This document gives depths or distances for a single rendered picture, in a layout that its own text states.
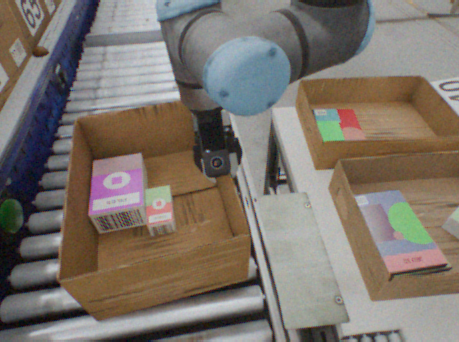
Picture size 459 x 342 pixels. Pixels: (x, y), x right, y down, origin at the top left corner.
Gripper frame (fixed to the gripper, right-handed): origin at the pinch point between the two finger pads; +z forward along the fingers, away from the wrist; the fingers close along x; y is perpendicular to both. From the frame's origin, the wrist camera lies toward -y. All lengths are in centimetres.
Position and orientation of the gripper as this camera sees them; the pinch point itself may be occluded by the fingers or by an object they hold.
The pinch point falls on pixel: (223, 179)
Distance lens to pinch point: 67.2
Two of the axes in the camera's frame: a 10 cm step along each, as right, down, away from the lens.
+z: 1.0, 6.7, 7.4
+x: -9.8, 2.0, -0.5
